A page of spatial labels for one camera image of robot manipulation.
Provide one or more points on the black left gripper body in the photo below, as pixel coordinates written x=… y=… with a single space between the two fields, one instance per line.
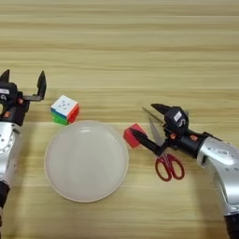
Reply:
x=14 y=113

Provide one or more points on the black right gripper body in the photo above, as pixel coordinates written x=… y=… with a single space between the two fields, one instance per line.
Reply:
x=186 y=141

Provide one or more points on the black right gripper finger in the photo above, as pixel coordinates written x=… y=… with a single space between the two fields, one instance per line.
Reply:
x=146 y=140
x=161 y=108

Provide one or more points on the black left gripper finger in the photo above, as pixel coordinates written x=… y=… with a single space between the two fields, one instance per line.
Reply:
x=41 y=87
x=5 y=77

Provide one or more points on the red cube block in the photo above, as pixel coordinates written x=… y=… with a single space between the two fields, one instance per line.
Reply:
x=132 y=140

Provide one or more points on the multicoloured puzzle cube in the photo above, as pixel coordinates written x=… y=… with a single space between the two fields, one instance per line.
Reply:
x=63 y=107

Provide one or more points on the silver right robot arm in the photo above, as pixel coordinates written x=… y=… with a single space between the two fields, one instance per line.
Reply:
x=221 y=165

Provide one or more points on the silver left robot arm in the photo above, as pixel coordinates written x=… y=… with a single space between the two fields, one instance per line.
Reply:
x=9 y=149

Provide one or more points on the left black box white label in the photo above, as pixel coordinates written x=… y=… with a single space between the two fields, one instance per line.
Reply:
x=7 y=91

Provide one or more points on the black box white label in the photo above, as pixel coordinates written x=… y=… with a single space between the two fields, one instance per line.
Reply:
x=177 y=119
x=7 y=91

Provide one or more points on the right black box white label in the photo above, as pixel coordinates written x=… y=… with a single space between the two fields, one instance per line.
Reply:
x=177 y=119

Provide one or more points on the white round plate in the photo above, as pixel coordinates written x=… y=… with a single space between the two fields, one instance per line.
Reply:
x=87 y=161

